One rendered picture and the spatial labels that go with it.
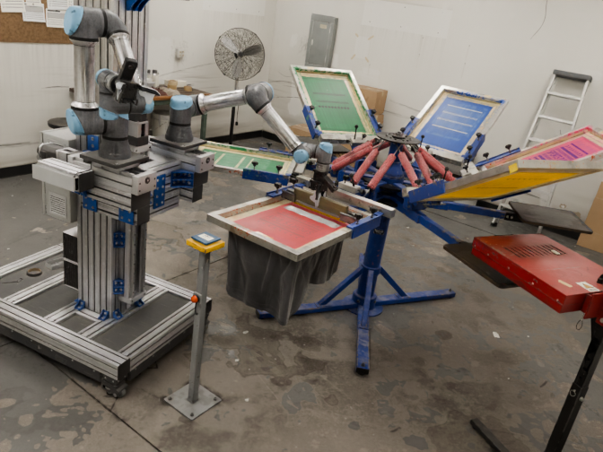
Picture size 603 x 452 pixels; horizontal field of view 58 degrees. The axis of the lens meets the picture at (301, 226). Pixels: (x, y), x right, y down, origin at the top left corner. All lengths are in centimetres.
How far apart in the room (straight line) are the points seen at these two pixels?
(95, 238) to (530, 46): 518
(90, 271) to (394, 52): 519
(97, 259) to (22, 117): 317
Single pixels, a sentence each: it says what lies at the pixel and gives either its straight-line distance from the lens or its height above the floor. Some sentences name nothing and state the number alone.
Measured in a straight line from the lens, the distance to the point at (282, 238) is 271.
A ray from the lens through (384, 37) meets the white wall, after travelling 748.
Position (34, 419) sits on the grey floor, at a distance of 310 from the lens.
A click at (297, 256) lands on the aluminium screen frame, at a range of 248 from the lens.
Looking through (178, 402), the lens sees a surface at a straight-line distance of 310.
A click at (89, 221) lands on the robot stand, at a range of 317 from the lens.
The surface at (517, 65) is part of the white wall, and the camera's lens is 684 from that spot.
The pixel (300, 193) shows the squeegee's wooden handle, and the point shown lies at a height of 104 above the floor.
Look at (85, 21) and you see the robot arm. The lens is 253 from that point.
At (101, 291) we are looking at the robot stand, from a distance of 330.
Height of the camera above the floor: 205
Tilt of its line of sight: 22 degrees down
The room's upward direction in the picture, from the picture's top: 9 degrees clockwise
